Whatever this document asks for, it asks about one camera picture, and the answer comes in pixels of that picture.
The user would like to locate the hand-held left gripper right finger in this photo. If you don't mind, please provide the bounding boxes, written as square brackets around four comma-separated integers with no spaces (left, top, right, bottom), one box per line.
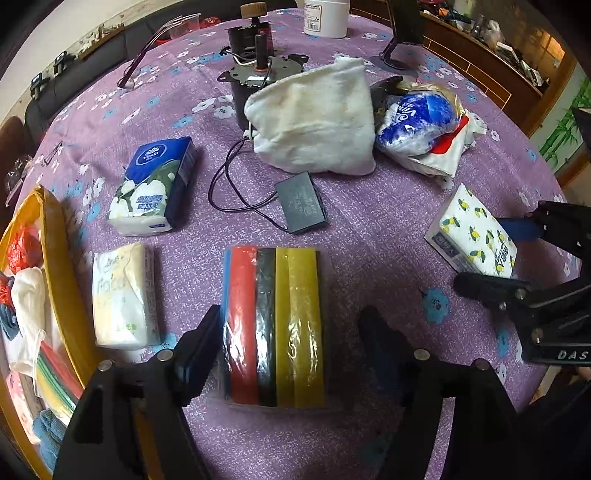
[358,305,527,480]

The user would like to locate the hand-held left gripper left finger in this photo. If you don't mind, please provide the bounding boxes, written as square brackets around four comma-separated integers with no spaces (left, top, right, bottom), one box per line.
[53,304,225,480]

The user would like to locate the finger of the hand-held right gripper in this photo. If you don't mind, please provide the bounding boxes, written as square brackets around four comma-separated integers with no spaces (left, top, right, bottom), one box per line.
[454,271,533,315]
[501,200,591,265]

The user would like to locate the lemon print tissue pack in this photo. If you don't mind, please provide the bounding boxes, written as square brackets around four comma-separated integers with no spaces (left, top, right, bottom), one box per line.
[424,183,519,278]

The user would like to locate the white packet with red label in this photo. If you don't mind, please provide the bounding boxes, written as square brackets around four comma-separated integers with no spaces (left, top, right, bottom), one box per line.
[392,113,485,190]

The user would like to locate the blue and white packet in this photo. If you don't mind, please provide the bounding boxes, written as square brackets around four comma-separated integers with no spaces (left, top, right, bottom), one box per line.
[376,92,461,156]

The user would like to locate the yellow storage box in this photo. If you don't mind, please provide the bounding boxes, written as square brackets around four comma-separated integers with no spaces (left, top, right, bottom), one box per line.
[0,185,100,480]

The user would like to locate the blue tissue pack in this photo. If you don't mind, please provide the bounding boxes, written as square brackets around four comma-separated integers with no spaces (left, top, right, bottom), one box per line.
[107,137,197,237]

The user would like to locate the white towel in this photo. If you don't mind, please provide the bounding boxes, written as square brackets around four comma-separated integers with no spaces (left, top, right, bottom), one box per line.
[244,56,376,175]

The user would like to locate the pale yellow tissue pack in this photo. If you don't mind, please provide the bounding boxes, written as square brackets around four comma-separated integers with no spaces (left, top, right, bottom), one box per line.
[91,243,162,350]

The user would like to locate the purple floral tablecloth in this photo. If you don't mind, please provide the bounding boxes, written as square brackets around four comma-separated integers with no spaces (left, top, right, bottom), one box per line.
[28,7,583,480]

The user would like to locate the wooden sideboard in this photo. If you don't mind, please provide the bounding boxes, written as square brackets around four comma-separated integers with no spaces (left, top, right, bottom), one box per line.
[351,0,579,136]

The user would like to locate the white cloth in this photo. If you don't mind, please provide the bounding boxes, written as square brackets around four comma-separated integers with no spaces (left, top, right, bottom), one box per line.
[10,267,49,343]

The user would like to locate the pink cloth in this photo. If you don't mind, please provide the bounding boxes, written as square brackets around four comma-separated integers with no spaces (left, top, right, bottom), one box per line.
[6,369,38,431]

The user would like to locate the dark blue cloth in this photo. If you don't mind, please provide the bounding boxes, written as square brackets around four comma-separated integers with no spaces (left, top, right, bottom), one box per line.
[0,305,22,340]

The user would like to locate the pile of small clutter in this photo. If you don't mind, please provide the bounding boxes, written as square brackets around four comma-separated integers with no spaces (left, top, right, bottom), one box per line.
[418,0,546,88]

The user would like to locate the crumpled red bag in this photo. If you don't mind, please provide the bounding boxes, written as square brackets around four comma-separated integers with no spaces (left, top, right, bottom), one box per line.
[7,225,43,274]

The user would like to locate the grey phone stand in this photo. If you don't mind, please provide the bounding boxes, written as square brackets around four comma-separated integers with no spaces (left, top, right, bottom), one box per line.
[369,39,419,77]

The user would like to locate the white plastic jar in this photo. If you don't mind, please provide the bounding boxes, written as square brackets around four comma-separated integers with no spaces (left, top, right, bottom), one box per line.
[303,0,348,40]

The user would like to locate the silver plated gear motor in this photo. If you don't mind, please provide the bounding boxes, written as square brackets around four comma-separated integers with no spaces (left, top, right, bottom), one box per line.
[217,34,311,133]

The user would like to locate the black sofa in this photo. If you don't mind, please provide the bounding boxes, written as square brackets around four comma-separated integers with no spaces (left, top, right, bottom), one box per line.
[23,23,128,139]

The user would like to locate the purple framed glasses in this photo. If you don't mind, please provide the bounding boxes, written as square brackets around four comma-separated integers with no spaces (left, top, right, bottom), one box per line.
[117,14,199,89]

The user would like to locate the black motor with red label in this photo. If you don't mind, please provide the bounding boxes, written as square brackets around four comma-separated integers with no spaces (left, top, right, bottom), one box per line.
[225,23,274,58]

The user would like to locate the green bamboo wall poster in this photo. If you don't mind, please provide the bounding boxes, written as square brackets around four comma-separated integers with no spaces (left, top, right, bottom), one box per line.
[531,78,591,177]

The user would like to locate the black capacitor with wires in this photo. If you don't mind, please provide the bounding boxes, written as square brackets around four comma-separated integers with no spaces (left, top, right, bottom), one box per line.
[209,137,331,235]

